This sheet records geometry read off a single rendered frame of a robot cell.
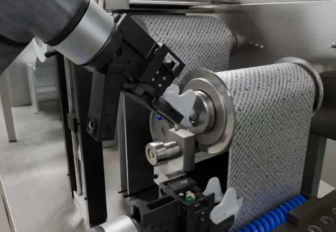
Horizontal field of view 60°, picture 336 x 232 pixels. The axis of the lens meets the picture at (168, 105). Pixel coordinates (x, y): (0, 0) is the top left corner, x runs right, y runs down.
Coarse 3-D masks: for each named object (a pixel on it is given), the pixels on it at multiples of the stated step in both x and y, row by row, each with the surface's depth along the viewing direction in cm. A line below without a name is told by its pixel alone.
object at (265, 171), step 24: (240, 144) 49; (264, 144) 53; (288, 144) 57; (240, 168) 50; (264, 168) 55; (288, 168) 60; (240, 192) 52; (264, 192) 57; (288, 192) 62; (240, 216) 54
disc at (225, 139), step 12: (192, 72) 51; (204, 72) 48; (180, 84) 54; (216, 84) 46; (228, 96) 44; (228, 108) 45; (228, 120) 45; (228, 132) 46; (204, 144) 51; (216, 144) 49
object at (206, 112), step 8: (200, 96) 47; (208, 96) 48; (200, 104) 47; (208, 104) 47; (192, 112) 49; (200, 112) 48; (208, 112) 46; (192, 120) 50; (200, 120) 48; (208, 120) 46; (192, 128) 50; (200, 128) 48; (208, 128) 48
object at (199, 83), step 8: (192, 80) 50; (200, 80) 49; (184, 88) 53; (192, 88) 51; (200, 88) 49; (208, 88) 47; (216, 96) 46; (216, 104) 46; (216, 112) 47; (224, 112) 45; (216, 120) 47; (224, 120) 46; (216, 128) 47; (224, 128) 46; (200, 136) 51; (208, 136) 49; (216, 136) 48
